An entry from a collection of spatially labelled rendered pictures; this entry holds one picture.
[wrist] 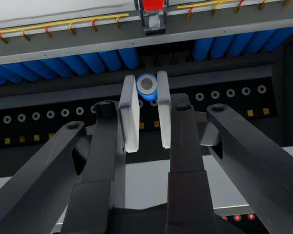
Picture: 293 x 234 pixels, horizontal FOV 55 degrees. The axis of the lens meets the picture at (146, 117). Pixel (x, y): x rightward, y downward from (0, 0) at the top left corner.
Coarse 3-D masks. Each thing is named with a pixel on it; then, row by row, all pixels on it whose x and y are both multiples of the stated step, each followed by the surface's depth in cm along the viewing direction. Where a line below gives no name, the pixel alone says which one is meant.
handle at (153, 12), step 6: (144, 0) 15; (150, 0) 15; (156, 0) 15; (162, 0) 15; (144, 6) 16; (150, 6) 17; (156, 6) 17; (162, 6) 17; (150, 12) 20; (156, 12) 20; (150, 18) 21; (156, 18) 21; (150, 24) 21; (156, 24) 21
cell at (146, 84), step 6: (138, 78) 22; (144, 78) 22; (150, 78) 22; (156, 78) 22; (138, 84) 22; (144, 84) 22; (150, 84) 22; (156, 84) 22; (138, 90) 22; (144, 90) 22; (150, 90) 22; (156, 90) 22; (144, 96) 22; (150, 96) 22; (156, 96) 26
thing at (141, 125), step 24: (120, 96) 39; (192, 96) 38; (240, 96) 37; (264, 96) 37; (0, 120) 39; (48, 120) 39; (72, 120) 39; (144, 120) 38; (0, 144) 39; (24, 144) 39
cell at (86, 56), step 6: (84, 54) 28; (90, 54) 28; (96, 54) 30; (84, 60) 30; (90, 60) 30; (96, 60) 31; (102, 60) 32; (90, 66) 32; (96, 66) 32; (102, 66) 33; (96, 72) 34
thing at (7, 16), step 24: (0, 0) 21; (24, 0) 21; (48, 0) 22; (72, 0) 22; (96, 0) 22; (120, 0) 23; (192, 0) 24; (0, 24) 24; (24, 24) 25; (216, 72) 38; (240, 72) 37; (264, 72) 37; (24, 96) 39; (48, 96) 39; (72, 96) 38; (96, 96) 38
